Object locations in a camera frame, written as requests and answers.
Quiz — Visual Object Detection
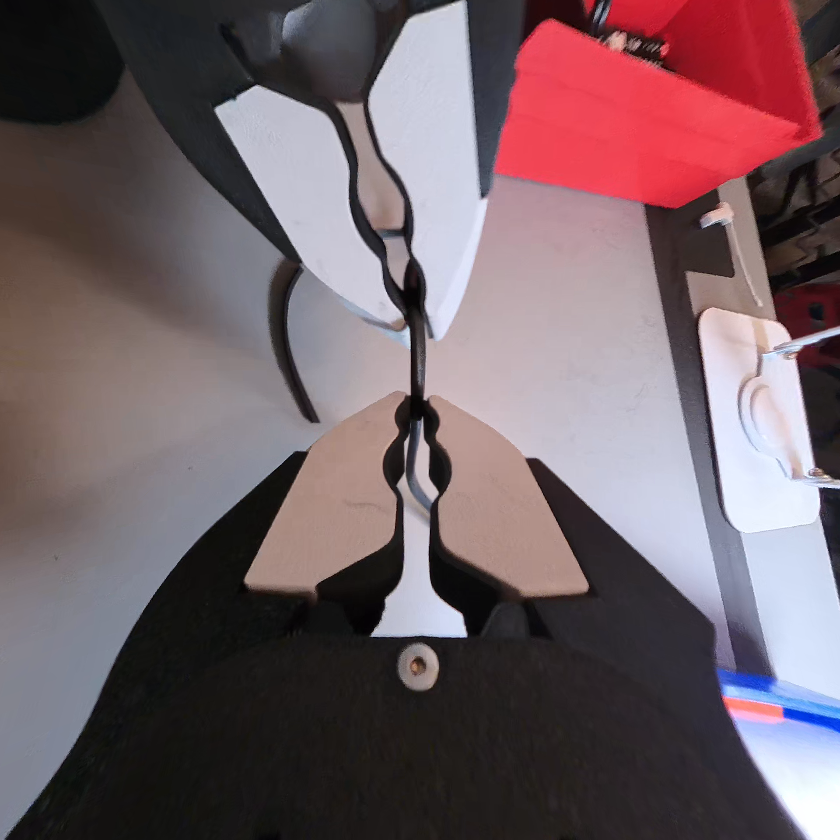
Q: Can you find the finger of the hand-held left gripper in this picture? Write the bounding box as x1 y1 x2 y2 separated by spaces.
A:
215 84 411 345
364 0 490 342

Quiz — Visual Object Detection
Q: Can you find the red plastic crate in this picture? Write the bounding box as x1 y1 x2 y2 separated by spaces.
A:
774 285 840 368

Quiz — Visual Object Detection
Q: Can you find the black cable tie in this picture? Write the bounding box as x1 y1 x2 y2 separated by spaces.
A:
268 226 435 524

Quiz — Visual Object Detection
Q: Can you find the red plastic bin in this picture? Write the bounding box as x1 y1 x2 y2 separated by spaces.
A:
493 0 824 210

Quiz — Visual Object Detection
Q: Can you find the blue plastic bin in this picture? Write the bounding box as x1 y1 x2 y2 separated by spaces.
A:
717 668 840 734

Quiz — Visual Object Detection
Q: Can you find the small white plastic clip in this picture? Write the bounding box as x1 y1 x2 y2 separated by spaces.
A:
697 202 765 309

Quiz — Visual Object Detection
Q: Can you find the black chair armrest pad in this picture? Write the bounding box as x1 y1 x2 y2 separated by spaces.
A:
0 0 127 126

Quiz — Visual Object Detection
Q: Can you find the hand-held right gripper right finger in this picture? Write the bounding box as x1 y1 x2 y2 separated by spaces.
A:
425 395 591 636

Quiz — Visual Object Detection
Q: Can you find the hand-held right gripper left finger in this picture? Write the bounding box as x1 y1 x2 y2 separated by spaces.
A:
244 390 410 635

